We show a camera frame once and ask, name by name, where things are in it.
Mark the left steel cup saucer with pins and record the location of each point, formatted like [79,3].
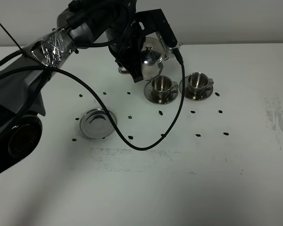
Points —
[149,94]

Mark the steel cup saucer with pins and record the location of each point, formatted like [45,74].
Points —
[149,94]
[198,97]

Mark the stainless steel teacup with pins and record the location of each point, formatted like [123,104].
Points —
[163,86]
[198,82]

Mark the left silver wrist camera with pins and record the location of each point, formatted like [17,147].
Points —
[154,21]

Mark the stainless steel teapot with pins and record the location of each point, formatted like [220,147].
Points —
[152,58]

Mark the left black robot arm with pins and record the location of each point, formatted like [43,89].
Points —
[31,67]

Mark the left stainless steel teacup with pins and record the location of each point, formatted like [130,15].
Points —
[163,86]

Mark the right stainless steel teacup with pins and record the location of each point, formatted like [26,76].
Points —
[198,82]

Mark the steel teapot saucer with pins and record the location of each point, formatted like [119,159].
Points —
[95,124]

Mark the right steel cup saucer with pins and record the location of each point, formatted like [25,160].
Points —
[198,97]

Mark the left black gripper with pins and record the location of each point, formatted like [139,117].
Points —
[127,34]

